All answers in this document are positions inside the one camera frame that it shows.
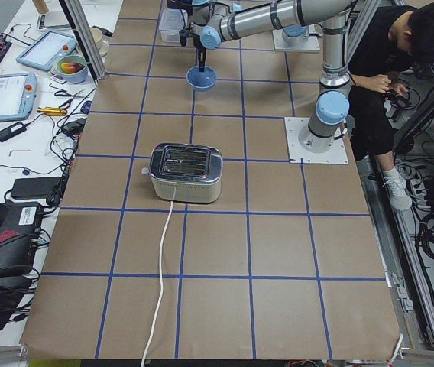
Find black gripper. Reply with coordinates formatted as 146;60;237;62
193;36;206;73

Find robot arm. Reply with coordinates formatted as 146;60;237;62
190;0;379;153

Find beige bowl with lemon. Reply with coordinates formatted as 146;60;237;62
90;27;109;57

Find blue bowl with fruit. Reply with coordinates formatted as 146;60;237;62
56;55;88;84

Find clear plastic food container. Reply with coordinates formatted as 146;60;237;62
159;8;188;43

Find cream and chrome toaster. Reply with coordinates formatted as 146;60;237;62
141;142;223;204

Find black scissors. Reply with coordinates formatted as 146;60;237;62
49;83;84;109

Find teach pendant tablet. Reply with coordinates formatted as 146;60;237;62
15;31;77;71
0;73;37;122

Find person in black clothes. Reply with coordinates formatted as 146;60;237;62
348;2;434;211

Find black power adapter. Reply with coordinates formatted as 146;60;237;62
0;122;28;142

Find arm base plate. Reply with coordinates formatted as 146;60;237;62
272;30;320;54
284;117;348;164

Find aluminium frame post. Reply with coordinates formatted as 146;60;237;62
59;0;106;84

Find yellow handled screwdriver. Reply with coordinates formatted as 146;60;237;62
37;107;68;116

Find white toaster power cord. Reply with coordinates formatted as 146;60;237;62
140;200;175;367

